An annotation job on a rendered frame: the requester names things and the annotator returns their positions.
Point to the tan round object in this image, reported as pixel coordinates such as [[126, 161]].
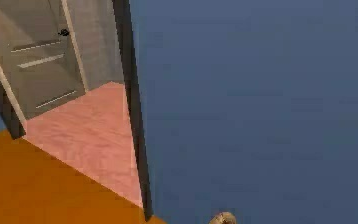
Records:
[[223, 219]]

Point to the grey panelled room door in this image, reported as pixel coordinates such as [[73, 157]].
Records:
[[40, 73]]

